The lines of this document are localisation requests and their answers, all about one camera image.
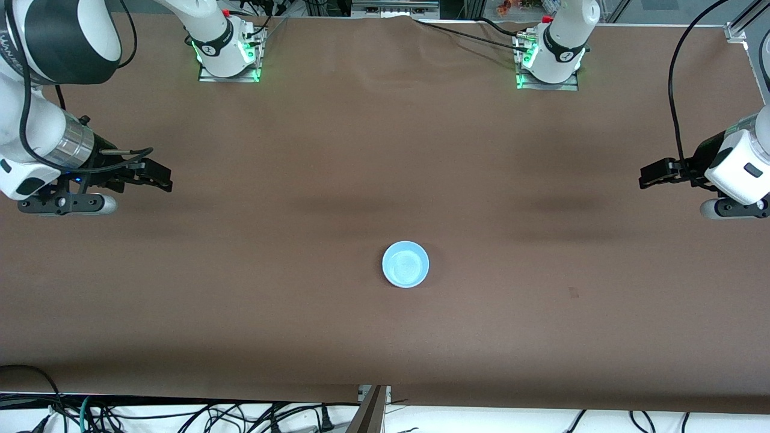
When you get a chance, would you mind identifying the aluminium profile post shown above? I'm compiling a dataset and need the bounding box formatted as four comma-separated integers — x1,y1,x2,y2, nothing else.
345,385,392,433

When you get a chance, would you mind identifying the black looped floor cable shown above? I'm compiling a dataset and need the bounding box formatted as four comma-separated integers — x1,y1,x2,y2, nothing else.
0,364,66,433

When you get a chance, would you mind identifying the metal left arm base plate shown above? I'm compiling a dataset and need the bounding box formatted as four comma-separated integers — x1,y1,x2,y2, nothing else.
516,33,580,91

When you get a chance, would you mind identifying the aluminium corner frame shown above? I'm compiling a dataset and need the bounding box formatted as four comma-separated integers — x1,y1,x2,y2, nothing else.
724,0,770,44

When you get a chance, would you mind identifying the blue plastic bowl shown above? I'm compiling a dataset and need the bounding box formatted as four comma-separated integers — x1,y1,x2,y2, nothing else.
382,241,431,289

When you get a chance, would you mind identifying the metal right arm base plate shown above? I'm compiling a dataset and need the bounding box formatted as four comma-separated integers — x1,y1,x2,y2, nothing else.
198,25,263,84

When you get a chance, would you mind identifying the short black table cable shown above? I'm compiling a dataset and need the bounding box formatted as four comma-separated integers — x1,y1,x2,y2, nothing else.
474,16,543,32

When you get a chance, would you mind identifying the grey power strip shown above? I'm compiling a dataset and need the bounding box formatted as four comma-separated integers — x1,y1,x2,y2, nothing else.
351,0,440,19

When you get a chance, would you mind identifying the long black table cable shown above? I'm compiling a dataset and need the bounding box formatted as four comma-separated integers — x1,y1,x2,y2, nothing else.
414,20,531,51

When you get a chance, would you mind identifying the brown table cloth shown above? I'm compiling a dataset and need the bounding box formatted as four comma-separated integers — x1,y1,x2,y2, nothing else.
0,13,770,416

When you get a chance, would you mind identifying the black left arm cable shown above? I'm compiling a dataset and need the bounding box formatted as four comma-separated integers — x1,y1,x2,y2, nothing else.
667,0,732,194

